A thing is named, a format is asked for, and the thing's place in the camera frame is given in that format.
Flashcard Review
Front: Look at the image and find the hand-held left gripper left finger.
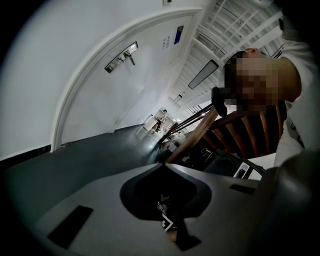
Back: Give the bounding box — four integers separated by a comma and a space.
34, 163, 177, 255

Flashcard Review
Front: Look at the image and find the white door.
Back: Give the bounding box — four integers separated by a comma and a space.
51, 8, 203, 153

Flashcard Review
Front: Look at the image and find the white paper notice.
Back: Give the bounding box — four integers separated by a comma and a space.
159, 32, 173, 52

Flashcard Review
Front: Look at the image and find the black head camera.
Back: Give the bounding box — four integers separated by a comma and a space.
211, 86, 238, 118

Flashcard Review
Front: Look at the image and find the black cable bundle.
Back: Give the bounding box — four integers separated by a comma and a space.
157, 103, 214, 145

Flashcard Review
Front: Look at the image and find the person's head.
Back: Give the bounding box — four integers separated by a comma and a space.
218, 47, 302, 113

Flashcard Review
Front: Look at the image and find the long ceiling light panel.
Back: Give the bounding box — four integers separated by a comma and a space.
187, 59, 220, 90

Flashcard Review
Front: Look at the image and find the brown wooden chair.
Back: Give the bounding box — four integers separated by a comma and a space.
164, 103, 287, 163

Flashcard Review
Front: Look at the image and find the person's white shirt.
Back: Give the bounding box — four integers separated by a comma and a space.
273, 28, 316, 168

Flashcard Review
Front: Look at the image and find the silver door handle lock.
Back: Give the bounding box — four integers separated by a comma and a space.
104, 41, 139, 74

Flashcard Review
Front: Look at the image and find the blue door sign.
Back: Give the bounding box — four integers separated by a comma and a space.
173, 25, 185, 45

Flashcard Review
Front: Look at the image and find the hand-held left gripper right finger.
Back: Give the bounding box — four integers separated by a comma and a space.
163, 163, 262, 252

